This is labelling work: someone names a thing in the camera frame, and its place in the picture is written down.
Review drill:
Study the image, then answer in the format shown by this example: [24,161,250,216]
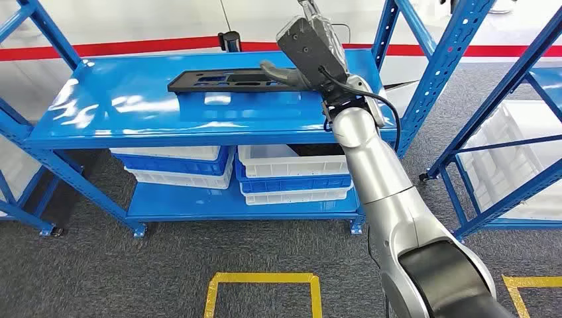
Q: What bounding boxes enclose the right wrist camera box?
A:
[275,15,351,91]

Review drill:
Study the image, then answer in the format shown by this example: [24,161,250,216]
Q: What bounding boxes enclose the long black plastic part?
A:
[167,68,308,94]

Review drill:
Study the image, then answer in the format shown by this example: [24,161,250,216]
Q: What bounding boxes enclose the yellow floor tape square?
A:
[502,275,562,318]
[203,272,323,318]

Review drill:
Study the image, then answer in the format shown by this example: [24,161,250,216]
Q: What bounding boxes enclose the large white plastic bin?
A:
[456,99,562,221]
[0,136,42,203]

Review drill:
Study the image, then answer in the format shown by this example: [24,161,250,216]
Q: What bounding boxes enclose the black camera cable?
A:
[318,66,401,152]

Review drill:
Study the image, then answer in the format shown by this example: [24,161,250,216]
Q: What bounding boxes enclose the black barrier post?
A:
[218,30,243,54]

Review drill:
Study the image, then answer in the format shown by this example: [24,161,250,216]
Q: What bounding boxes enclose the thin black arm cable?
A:
[366,226,392,318]

